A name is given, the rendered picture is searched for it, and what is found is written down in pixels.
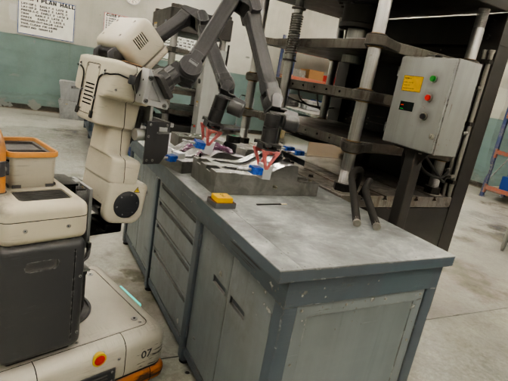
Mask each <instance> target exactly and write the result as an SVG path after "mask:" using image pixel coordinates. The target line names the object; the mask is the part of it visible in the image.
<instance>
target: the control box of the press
mask: <svg viewBox="0 0 508 381"><path fill-rule="evenodd" d="M481 69H482V64H480V63H475V62H472V61H468V60H464V59H461V58H446V57H414V56H404V57H403V58H402V62H401V66H399V68H398V74H397V76H398V79H397V82H396V86H395V91H394V94H393V98H392V103H391V107H390V110H389V115H388V119H387V122H385V125H384V129H383V131H384V134H383V140H384V141H386V142H389V143H392V144H395V146H396V147H397V148H400V147H401V148H404V150H403V153H402V156H401V174H400V177H399V180H398V186H397V188H396V192H395V197H394V200H393V203H392V208H391V211H390V214H389V220H388V222H390V223H391V224H393V225H395V226H397V227H399V228H401V229H403V230H404V225H405V222H406V219H407V214H408V211H409V208H410V203H411V200H412V197H413V194H414V189H415V187H416V183H417V179H418V175H419V173H420V168H421V165H422V161H424V159H425V158H427V156H428V155H430V154H432V155H433V156H451V157H455V156H456V152H457V148H458V145H459V143H460V138H461V135H462V133H463V128H464V125H465V122H466V118H467V115H468V112H469V108H470V105H471V102H472V98H473V95H474V92H475V87H476V85H477V82H478V79H479V75H480V72H481Z"/></svg>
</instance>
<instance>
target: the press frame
mask: <svg viewBox="0 0 508 381"><path fill-rule="evenodd" d="M475 18H476V15H467V16H453V17H425V18H411V19H396V20H388V23H387V27H386V33H385V34H386V35H387V36H388V37H389V38H391V39H393V40H395V41H396V42H400V43H403V44H406V45H411V46H414V47H417V48H422V49H425V50H427V51H432V52H435V53H439V54H443V55H446V56H449V57H454V58H461V59H463V58H464V57H465V53H466V49H467V46H468V43H469V38H470V36H471V32H472V29H473V26H474V23H475ZM476 60H477V61H478V62H479V63H480V64H482V69H481V72H480V75H479V79H478V82H477V85H476V86H481V87H482V89H481V90H477V89H476V90H475V92H474V95H473V98H472V102H471V105H470V108H469V112H468V115H467V118H466V122H465V125H464V128H463V132H468V135H461V138H460V143H459V145H458V148H457V152H456V156H455V157H451V161H450V162H447V163H445V166H444V171H443V174H444V173H446V171H445V169H446V168H451V171H449V173H448V174H447V175H446V176H448V175H455V178H448V179H446V182H445V183H441V182H440V184H439V187H440V188H441V190H440V194H441V195H444V196H445V195H446V197H451V203H450V206H449V207H447V208H448V212H447V215H446V217H445V220H444V224H443V227H442V230H441V234H440V237H439V240H438V244H437V247H439V248H441V249H443V250H445V251H448V249H449V246H450V244H451V239H452V237H453V234H454V230H455V227H456V224H457V220H458V218H459V214H460V210H461V208H462V205H463V201H464V198H465V196H466V191H467V188H468V186H469V182H470V179H471V176H472V172H473V169H474V166H475V162H476V160H477V157H478V155H479V150H480V147H481V145H482V140H483V137H484V135H485V131H486V128H487V125H488V121H489V119H490V115H491V111H492V109H493V106H494V102H495V99H496V97H497V92H498V89H499V87H500V83H501V79H502V77H503V73H504V70H505V67H506V63H507V61H508V13H500V14H489V15H488V21H487V23H486V27H485V31H484V35H483V37H482V42H481V44H480V48H479V52H478V55H477V58H476ZM398 68H399V67H389V66H379V65H377V69H376V75H375V78H374V82H373V87H372V90H373V91H375V92H378V93H382V94H390V95H393V94H394V91H395V86H396V82H397V79H398V76H397V74H398ZM363 69H364V64H360V65H354V64H349V63H343V62H339V66H338V69H337V73H336V79H335V83H334V85H335V86H340V87H346V88H359V86H360V83H361V77H362V73H363ZM355 103H356V101H350V100H346V99H342V98H335V97H331V102H330V107H334V108H333V109H330V110H329V112H328V115H327V119H329V120H335V121H337V122H343V123H346V124H349V125H351V122H352V116H353V113H354V109H355ZM389 110H390V107H384V106H380V105H375V104H368V107H367V113H366V116H365V120H364V126H363V129H369V130H372V131H375V132H380V133H383V134H384V131H383V129H384V125H385V122H387V119H388V115H389ZM368 166H371V168H373V169H376V170H379V171H381V172H385V173H387V174H389V175H393V176H395V177H397V178H399V177H400V174H401V156H393V155H385V154H376V153H372V154H371V155H370V160H369V163H368ZM443 174H442V175H443ZM429 179H430V176H428V175H426V174H425V173H423V172H422V171H421V170H420V173H419V175H418V179H417V183H416V184H417V185H419V186H421V187H425V184H428V183H429Z"/></svg>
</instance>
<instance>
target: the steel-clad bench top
mask: <svg viewBox="0 0 508 381"><path fill-rule="evenodd" d="M166 168H167V169H168V170H169V171H170V172H171V173H172V174H173V175H174V176H175V177H177V178H178V179H179V180H180V181H181V182H182V183H183V184H184V185H186V186H187V187H188V188H189V189H190V190H191V191H192V192H193V193H194V194H196V195H197V196H198V197H199V198H200V199H201V200H202V201H203V202H204V203H205V204H206V205H207V206H208V207H209V208H210V209H211V210H213V211H214V212H215V213H216V214H217V215H218V216H219V217H220V218H222V219H223V220H224V221H225V222H226V223H227V224H228V225H229V226H230V227H232V228H233V229H234V230H235V231H236V232H237V233H238V234H239V235H240V236H241V237H242V238H243V239H244V240H245V241H246V242H247V243H249V244H250V245H251V246H252V247H253V248H254V249H255V250H256V251H258V252H259V253H260V254H261V255H262V256H263V257H264V258H265V259H267V260H268V261H269V262H270V263H271V264H272V265H273V266H274V267H275V268H276V269H277V270H278V271H279V272H288V271H304V270H313V269H322V268H339V267H348V266H357V265H373V264H382V263H391V262H408V261H417V260H426V259H443V258H451V257H456V256H455V255H453V254H451V253H449V252H447V251H445V250H443V249H441V248H439V247H437V246H435V245H433V244H431V243H429V242H427V241H425V240H423V239H421V238H419V237H417V236H415V235H413V234H411V233H409V232H407V231H405V230H403V229H401V228H399V227H397V226H395V225H393V224H391V223H390V222H388V221H386V220H384V219H382V218H380V217H378V219H379V223H380V225H381V228H380V230H378V231H375V230H374V229H373V227H372V224H371V221H370V217H369V215H368V211H366V210H364V209H362V208H360V207H359V210H360V216H361V225H360V226H359V227H355V226H354V225H353V221H352V208H351V203H350V202H348V201H346V200H344V199H342V198H340V197H338V196H336V195H334V194H332V193H330V192H328V191H326V190H324V189H322V188H320V187H318V189H317V196H316V197H304V196H265V195H229V196H231V197H232V198H233V201H234V202H235V203H236V209H215V208H214V207H213V206H211V205H210V204H209V203H208V202H207V197H211V196H212V193H211V192H210V191H208V190H207V189H206V188H205V187H204V186H202V185H201V184H200V183H199V182H198V181H196V180H195V179H194V178H193V177H191V173H186V174H181V173H179V172H176V171H174V170H172V169H170V168H168V167H166ZM257 203H286V204H287V205H256V204H257Z"/></svg>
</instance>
